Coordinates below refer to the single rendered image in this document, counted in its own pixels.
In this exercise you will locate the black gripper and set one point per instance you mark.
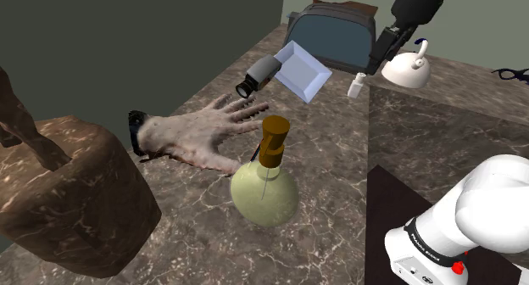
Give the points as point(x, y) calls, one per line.
point(417, 7)

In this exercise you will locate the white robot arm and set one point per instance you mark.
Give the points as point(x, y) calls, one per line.
point(487, 205)

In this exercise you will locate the brown toast slice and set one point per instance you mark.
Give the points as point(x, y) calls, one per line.
point(351, 5)

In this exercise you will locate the small white bottle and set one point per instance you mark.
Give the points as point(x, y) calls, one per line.
point(356, 85)

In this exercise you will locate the blue-grey toaster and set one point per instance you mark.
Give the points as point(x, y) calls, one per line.
point(330, 38)

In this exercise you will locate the white square tray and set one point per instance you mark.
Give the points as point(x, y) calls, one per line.
point(304, 71)

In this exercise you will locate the dark blue scissors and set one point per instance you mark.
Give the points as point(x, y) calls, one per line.
point(512, 74)

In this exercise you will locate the dark robot stand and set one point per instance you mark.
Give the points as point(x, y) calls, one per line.
point(390, 201)

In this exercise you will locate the green spray bottle brown nozzle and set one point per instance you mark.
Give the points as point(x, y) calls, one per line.
point(264, 193)

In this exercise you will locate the pale hand figure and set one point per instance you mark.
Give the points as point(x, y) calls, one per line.
point(186, 135)

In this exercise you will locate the brown marbled jug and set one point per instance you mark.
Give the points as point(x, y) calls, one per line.
point(78, 201)

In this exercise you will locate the grey security camera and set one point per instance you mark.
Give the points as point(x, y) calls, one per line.
point(262, 71)

